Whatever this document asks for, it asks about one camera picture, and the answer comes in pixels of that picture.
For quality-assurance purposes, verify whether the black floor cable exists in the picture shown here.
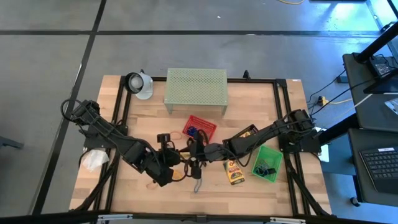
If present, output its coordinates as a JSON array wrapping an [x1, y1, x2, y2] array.
[[306, 68, 348, 104]]

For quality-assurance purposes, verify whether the black plastic basket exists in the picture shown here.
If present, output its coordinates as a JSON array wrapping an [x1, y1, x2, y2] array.
[[222, 123, 260, 147]]

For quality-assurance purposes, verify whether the black computer keyboard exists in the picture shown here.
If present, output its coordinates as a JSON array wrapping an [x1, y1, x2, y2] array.
[[359, 147, 398, 195]]

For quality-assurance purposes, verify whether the black camera rig beam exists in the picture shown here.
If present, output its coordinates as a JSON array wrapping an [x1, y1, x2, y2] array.
[[0, 211, 398, 224]]

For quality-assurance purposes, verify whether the black desk with adapter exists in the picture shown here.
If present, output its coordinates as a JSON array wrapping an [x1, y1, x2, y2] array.
[[341, 52, 398, 133]]

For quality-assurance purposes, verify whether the black diagonal support beam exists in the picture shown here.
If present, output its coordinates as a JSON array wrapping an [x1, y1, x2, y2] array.
[[356, 21, 398, 63]]

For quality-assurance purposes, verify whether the pale green mesh shelf riser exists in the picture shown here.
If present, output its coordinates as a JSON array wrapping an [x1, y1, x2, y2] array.
[[164, 68, 229, 116]]

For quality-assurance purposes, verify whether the silver aluminium rail bracket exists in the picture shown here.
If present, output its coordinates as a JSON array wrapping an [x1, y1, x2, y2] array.
[[97, 213, 134, 223], [269, 217, 307, 224]]

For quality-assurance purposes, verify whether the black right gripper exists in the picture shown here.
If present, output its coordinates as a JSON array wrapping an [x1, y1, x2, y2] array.
[[186, 141, 224, 180]]

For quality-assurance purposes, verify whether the red plastic basket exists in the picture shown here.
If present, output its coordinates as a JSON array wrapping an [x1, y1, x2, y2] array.
[[182, 114, 218, 143]]

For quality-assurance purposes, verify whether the black desk with keyboard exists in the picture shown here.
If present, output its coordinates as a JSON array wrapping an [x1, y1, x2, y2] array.
[[347, 127, 398, 208]]

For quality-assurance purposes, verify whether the white crumpled plastic bag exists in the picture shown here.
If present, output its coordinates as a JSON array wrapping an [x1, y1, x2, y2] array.
[[81, 149, 110, 172]]

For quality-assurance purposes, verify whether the green plastic basket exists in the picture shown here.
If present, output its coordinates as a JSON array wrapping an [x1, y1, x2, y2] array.
[[251, 144, 284, 184]]

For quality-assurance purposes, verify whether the black power adapter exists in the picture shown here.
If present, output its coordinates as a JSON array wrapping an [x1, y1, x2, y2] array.
[[369, 58, 392, 78]]

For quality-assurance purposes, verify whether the dark chair base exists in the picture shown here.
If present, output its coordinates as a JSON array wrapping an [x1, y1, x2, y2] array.
[[0, 135, 25, 151]]

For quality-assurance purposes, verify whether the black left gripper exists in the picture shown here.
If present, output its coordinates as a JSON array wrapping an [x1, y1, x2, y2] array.
[[152, 133, 182, 187]]

